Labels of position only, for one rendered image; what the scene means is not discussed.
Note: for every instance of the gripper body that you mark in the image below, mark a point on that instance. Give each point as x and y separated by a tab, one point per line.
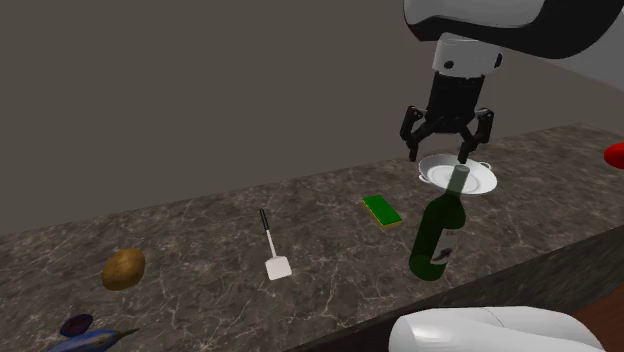
454	100

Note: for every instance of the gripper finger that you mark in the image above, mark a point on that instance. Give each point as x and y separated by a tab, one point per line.
412	129
476	134

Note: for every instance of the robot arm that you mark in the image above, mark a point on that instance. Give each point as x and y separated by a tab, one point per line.
492	12

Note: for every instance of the green and yellow sponge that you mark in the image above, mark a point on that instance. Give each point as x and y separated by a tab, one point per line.
383	210

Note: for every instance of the green glass wine bottle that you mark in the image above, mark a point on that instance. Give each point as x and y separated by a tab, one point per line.
435	233

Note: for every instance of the red round object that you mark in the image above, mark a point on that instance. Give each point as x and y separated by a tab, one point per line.
616	155

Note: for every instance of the brown potato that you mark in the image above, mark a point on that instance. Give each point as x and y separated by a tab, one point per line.
124	269

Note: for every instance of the blue bird figure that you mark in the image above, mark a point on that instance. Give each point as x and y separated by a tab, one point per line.
90	340

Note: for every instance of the dark purple round object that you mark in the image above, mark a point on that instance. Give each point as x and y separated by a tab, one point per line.
76	324

